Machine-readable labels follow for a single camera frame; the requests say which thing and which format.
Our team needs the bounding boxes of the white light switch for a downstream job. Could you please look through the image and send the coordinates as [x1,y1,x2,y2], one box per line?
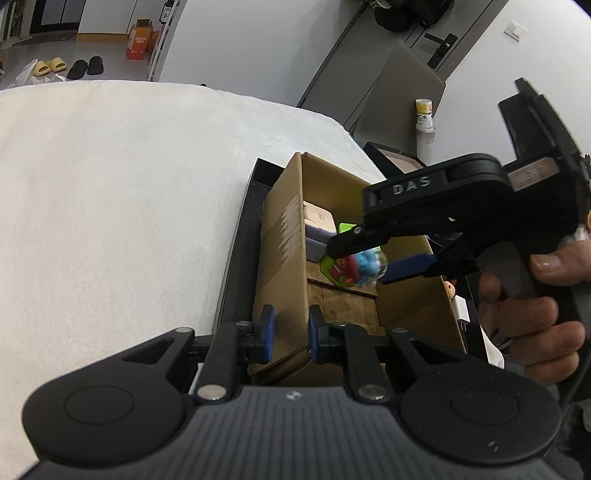
[503,19,528,43]

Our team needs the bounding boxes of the brown cardboard box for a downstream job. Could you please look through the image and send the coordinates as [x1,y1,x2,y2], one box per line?
[247,152,467,386]

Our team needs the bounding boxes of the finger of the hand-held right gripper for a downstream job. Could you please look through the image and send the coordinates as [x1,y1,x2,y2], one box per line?
[382,240,476,283]
[325,225,393,260]

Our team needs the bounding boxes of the black shallow tray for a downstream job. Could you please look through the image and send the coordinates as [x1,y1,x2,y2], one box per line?
[215,158,490,384]

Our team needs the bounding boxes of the person's right hand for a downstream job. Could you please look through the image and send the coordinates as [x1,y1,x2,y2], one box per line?
[478,244,591,385]

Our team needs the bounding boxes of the white plastic bag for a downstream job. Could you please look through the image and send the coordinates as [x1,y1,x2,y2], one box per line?
[7,59,65,90]

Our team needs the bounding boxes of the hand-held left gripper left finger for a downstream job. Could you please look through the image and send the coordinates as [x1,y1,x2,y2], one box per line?
[120,304,278,403]

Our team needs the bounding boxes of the dark hanging jackets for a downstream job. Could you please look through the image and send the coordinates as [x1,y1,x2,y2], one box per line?
[365,0,455,32]

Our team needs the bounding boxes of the red and blue figure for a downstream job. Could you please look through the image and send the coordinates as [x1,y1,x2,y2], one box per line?
[344,249,389,283]

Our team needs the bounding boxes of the white tube with yellow cap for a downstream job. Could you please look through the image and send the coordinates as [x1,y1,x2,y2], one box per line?
[414,98,438,164]

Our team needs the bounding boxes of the white metal rack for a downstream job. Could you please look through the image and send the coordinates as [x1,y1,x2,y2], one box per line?
[148,0,181,83]

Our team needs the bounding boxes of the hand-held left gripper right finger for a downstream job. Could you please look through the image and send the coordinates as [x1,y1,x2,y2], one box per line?
[308,304,467,403]

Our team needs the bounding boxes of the grey door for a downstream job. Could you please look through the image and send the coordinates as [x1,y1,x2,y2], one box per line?
[298,0,476,134]

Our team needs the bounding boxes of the white rounded case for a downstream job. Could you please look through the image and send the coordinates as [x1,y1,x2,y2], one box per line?
[302,200,338,241]

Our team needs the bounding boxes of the grey upholstered panel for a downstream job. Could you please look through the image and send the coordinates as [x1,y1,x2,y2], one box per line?
[358,41,446,155]

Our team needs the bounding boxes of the orange carton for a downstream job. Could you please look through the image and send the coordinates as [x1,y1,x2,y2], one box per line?
[126,18,155,61]

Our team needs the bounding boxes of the black grid glass door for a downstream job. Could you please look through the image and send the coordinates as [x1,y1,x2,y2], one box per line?
[28,0,86,35]

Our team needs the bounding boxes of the black frame with brown board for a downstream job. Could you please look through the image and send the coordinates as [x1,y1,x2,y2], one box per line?
[364,141,428,174]

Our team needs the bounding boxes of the black door lock handle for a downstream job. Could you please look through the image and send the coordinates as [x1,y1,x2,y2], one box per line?
[424,32,459,70]

